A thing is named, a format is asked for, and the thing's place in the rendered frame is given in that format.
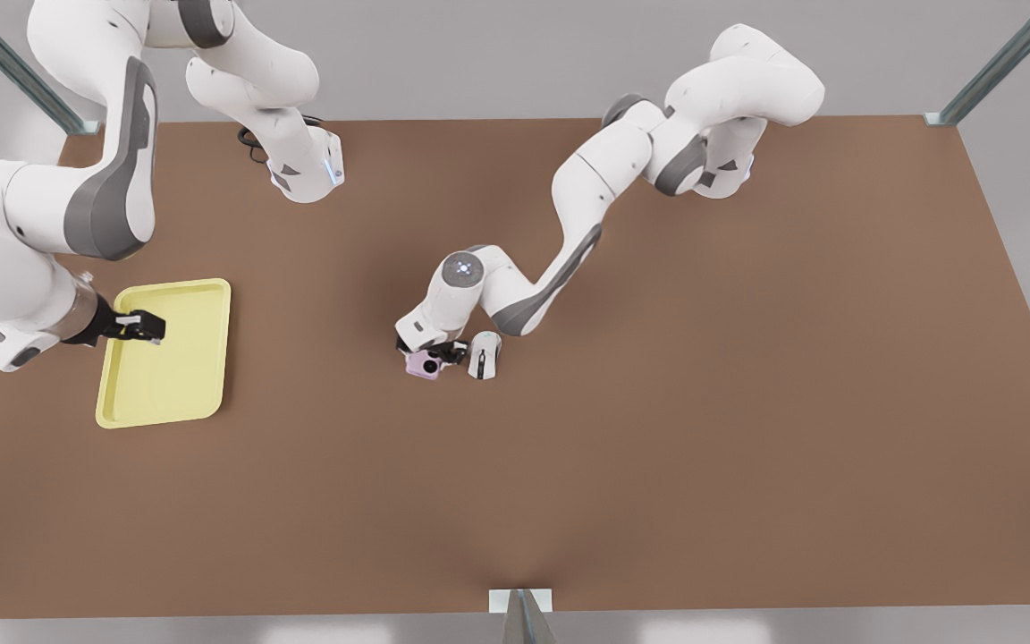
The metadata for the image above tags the black cable loop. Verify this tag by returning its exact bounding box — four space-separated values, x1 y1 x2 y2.
237 115 325 166

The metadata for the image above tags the white computer mouse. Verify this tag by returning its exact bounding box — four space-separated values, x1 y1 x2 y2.
467 331 503 381

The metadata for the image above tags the yellow plastic tray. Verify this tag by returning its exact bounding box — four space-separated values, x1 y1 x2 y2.
95 278 232 429

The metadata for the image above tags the silver frame post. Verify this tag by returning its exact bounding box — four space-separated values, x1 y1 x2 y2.
0 0 101 136
924 0 1030 127
489 589 553 644

